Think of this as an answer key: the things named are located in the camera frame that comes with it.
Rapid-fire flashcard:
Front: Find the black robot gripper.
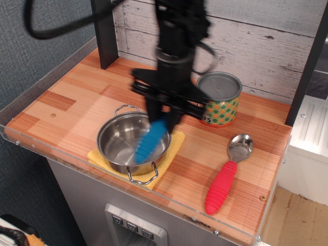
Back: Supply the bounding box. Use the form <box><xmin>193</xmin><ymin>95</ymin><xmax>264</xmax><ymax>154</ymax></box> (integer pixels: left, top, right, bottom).
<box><xmin>132</xmin><ymin>55</ymin><xmax>209</xmax><ymax>133</ymax></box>

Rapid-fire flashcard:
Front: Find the blue handled metal fork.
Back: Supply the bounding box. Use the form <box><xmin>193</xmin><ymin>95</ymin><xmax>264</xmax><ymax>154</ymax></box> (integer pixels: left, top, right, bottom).
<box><xmin>134</xmin><ymin>117</ymin><xmax>167</xmax><ymax>164</ymax></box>

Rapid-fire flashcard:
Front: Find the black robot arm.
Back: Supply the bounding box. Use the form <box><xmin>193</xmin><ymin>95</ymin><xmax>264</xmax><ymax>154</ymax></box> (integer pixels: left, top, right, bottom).
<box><xmin>132</xmin><ymin>1</ymin><xmax>210</xmax><ymax>132</ymax></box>

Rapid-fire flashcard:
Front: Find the stainless steel pot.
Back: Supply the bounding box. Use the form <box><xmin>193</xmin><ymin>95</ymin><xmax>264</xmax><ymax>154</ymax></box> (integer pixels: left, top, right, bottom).
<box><xmin>96</xmin><ymin>104</ymin><xmax>172</xmax><ymax>185</ymax></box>

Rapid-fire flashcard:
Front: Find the green dotted tin can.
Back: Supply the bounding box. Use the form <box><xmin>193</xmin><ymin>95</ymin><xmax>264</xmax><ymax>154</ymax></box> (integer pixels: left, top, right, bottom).
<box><xmin>196</xmin><ymin>72</ymin><xmax>242</xmax><ymax>127</ymax></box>

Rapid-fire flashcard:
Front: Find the yellow cloth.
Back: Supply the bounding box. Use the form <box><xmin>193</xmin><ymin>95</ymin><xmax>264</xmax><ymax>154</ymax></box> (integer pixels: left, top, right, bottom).
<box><xmin>87</xmin><ymin>130</ymin><xmax>185</xmax><ymax>190</ymax></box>

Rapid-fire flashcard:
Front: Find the grey dispenser button panel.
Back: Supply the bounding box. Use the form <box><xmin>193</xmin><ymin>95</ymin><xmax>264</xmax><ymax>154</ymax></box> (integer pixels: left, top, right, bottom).
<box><xmin>105</xmin><ymin>203</ymin><xmax>168</xmax><ymax>245</ymax></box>

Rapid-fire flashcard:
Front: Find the clear acrylic table guard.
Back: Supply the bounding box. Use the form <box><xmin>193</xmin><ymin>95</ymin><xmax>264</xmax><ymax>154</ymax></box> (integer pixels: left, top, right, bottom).
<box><xmin>0</xmin><ymin>38</ymin><xmax>293</xmax><ymax>246</ymax></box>

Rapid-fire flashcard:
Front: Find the orange black object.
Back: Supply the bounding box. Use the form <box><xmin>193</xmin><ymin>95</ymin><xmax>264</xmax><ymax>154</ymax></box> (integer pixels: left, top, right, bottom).
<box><xmin>1</xmin><ymin>214</ymin><xmax>46</xmax><ymax>245</ymax></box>

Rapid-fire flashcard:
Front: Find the red handled metal spoon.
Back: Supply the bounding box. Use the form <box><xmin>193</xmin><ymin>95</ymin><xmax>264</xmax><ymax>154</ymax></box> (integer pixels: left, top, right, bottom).
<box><xmin>204</xmin><ymin>134</ymin><xmax>253</xmax><ymax>215</ymax></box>

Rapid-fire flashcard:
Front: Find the black right vertical post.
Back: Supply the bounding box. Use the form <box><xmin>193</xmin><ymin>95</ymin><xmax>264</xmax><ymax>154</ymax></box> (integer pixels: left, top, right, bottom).
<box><xmin>284</xmin><ymin>0</ymin><xmax>328</xmax><ymax>127</ymax></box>

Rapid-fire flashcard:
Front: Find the black cable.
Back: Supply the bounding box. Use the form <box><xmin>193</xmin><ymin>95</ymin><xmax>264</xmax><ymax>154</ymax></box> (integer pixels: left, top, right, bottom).
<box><xmin>23</xmin><ymin>0</ymin><xmax>124</xmax><ymax>40</ymax></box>

